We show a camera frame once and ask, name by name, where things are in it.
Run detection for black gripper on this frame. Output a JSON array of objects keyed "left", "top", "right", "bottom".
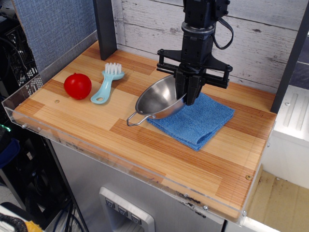
[{"left": 157, "top": 30, "right": 233, "bottom": 105}]

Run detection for stainless steel pot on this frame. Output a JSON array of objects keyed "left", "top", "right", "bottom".
[{"left": 126, "top": 75, "right": 185, "bottom": 126}]

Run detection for blue cloth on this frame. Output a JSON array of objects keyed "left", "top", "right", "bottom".
[{"left": 147, "top": 93, "right": 235, "bottom": 151}]

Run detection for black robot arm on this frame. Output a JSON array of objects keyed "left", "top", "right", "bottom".
[{"left": 157, "top": 0, "right": 233, "bottom": 105}]

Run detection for light blue dish brush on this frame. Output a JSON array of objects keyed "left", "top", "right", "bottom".
[{"left": 90, "top": 63, "right": 125, "bottom": 104}]

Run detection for red toy tomato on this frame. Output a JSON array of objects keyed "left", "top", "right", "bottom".
[{"left": 64, "top": 73, "right": 92, "bottom": 100}]

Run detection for white ribbed appliance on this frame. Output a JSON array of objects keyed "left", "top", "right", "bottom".
[{"left": 261, "top": 86, "right": 309, "bottom": 188}]

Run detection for silver cabinet with dispenser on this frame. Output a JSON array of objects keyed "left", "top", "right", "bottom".
[{"left": 51, "top": 142, "right": 225, "bottom": 232}]

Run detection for black plastic crate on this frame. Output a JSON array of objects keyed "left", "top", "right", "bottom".
[{"left": 0, "top": 19, "right": 38, "bottom": 88}]

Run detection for clear acrylic table guard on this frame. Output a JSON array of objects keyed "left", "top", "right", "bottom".
[{"left": 4, "top": 43, "right": 275, "bottom": 223}]

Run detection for yellow object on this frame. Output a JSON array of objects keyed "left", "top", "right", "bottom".
[{"left": 25, "top": 221, "right": 43, "bottom": 232}]

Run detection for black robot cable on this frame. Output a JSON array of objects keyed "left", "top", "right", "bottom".
[{"left": 212, "top": 18, "right": 235, "bottom": 51}]

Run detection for dark grey left post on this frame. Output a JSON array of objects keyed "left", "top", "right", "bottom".
[{"left": 93, "top": 0, "right": 117, "bottom": 60}]

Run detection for dark grey post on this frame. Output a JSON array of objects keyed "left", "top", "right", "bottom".
[
  {"left": 93, "top": 0, "right": 117, "bottom": 60},
  {"left": 270, "top": 4, "right": 309, "bottom": 114}
]

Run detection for dark grey right post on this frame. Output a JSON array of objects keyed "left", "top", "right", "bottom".
[{"left": 270, "top": 4, "right": 309, "bottom": 114}]

